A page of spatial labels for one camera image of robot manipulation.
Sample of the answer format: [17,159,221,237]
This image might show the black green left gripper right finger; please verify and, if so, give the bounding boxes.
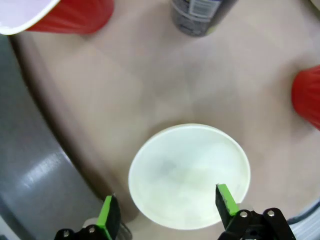
[215,183,295,240]

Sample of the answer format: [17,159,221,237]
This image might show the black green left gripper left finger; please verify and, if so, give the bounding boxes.
[54,194,123,240]

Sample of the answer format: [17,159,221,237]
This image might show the white round plate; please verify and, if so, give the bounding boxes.
[128,123,251,231]

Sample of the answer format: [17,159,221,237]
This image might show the red plastic cup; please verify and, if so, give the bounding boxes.
[0,0,115,36]
[290,64,320,131]

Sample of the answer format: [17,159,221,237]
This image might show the dark labelled can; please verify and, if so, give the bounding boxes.
[170,0,240,38]

